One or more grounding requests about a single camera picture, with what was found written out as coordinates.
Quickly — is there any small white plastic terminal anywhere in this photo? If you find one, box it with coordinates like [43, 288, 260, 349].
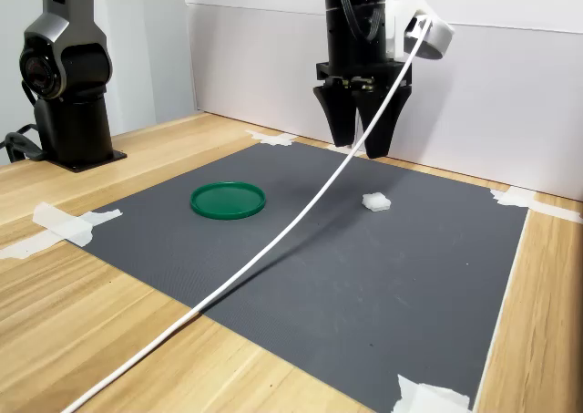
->
[361, 191, 393, 213]

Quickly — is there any round green lid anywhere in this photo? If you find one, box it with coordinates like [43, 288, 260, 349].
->
[189, 181, 267, 222]

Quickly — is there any white tape patch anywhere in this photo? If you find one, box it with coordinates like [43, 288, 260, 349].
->
[392, 374, 473, 413]
[245, 129, 298, 148]
[32, 201, 124, 249]
[490, 185, 583, 225]
[325, 143, 365, 158]

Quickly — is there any dark grey mat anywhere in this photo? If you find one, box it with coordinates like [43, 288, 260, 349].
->
[67, 141, 530, 413]

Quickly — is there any white tape strip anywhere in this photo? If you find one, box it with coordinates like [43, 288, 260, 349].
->
[0, 228, 69, 262]

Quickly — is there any black ribbon cable on wrist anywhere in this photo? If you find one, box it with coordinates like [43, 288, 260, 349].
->
[339, 0, 386, 41]

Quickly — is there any white camera box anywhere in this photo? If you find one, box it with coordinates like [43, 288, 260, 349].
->
[385, 0, 455, 62]

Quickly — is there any white camera cable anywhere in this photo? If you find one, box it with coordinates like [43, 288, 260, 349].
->
[61, 15, 434, 413]

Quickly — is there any black cable at arm foot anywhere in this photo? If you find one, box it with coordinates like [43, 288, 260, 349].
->
[0, 123, 46, 164]

